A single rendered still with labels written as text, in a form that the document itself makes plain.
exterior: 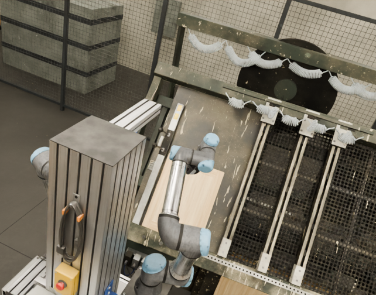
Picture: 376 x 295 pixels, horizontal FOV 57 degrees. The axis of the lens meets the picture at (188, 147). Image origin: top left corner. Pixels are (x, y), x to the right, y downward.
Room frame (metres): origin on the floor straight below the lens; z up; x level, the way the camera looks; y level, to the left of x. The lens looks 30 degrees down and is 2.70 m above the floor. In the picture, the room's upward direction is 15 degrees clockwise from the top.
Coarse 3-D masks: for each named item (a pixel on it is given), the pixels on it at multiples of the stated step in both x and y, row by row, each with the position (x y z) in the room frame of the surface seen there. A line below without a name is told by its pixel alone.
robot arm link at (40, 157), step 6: (36, 150) 1.37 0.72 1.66; (42, 150) 1.38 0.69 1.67; (48, 150) 1.39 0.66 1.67; (36, 156) 1.34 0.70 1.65; (42, 156) 1.34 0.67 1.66; (48, 156) 1.34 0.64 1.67; (36, 162) 1.32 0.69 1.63; (42, 162) 1.31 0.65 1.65; (48, 162) 1.31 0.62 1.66; (36, 168) 1.32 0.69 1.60; (42, 168) 1.29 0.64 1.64; (48, 186) 1.36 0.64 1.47
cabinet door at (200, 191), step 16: (160, 176) 2.09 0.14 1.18; (192, 176) 2.11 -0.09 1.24; (208, 176) 2.12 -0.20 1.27; (160, 192) 2.02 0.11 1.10; (192, 192) 2.04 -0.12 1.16; (208, 192) 2.05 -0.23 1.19; (160, 208) 1.94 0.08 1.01; (192, 208) 1.96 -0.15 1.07; (208, 208) 1.97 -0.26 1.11; (144, 224) 1.86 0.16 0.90; (192, 224) 1.89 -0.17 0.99
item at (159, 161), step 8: (176, 112) 2.40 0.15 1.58; (176, 120) 2.36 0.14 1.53; (168, 128) 2.31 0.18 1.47; (160, 160) 2.15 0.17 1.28; (160, 168) 2.14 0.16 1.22; (152, 176) 2.07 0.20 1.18; (152, 184) 2.03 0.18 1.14; (144, 192) 1.99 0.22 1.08; (144, 200) 1.95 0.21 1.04; (144, 208) 1.92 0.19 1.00; (136, 216) 1.88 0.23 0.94
